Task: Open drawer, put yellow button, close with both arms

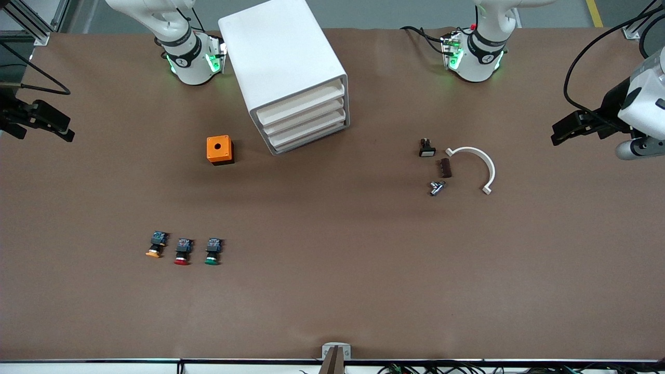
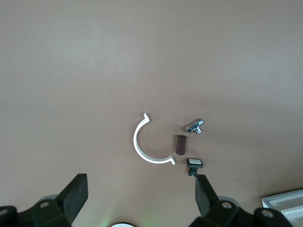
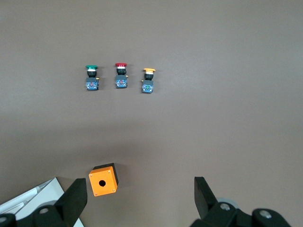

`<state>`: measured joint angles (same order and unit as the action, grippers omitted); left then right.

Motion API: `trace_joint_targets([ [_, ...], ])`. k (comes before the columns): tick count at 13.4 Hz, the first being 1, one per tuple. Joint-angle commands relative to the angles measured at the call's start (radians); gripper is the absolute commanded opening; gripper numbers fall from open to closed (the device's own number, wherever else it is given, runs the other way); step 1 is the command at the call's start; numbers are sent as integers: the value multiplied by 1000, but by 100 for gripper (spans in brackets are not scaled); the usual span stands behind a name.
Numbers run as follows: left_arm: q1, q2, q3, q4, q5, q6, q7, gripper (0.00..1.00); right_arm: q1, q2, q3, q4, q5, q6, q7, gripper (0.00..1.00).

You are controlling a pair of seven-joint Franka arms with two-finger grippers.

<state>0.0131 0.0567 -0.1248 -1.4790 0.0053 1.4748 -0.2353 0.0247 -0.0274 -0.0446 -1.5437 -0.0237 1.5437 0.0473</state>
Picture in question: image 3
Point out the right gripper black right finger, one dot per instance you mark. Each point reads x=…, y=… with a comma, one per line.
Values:
x=203, y=198

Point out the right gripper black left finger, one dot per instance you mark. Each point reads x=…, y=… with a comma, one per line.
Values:
x=71, y=201

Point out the yellow mushroom push button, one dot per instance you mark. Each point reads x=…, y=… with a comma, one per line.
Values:
x=148, y=87

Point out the white drawer cabinet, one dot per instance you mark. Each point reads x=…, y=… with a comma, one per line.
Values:
x=47, y=191

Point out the green mushroom push button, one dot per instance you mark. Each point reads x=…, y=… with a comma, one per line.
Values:
x=91, y=84

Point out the red mushroom push button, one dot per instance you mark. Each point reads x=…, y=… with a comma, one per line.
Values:
x=121, y=81

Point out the orange button enclosure box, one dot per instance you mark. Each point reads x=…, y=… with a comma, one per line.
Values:
x=97, y=186

